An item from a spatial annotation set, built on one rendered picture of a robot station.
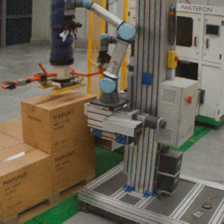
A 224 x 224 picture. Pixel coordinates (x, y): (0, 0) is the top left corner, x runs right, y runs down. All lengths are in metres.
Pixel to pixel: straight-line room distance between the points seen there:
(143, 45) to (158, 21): 0.24
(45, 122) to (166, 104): 1.00
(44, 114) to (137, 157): 0.85
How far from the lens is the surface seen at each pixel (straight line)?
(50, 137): 2.78
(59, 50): 2.84
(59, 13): 2.80
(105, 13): 2.47
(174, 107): 2.43
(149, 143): 2.68
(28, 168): 2.70
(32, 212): 2.99
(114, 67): 2.36
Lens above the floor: 1.76
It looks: 18 degrees down
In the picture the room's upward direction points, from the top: 2 degrees clockwise
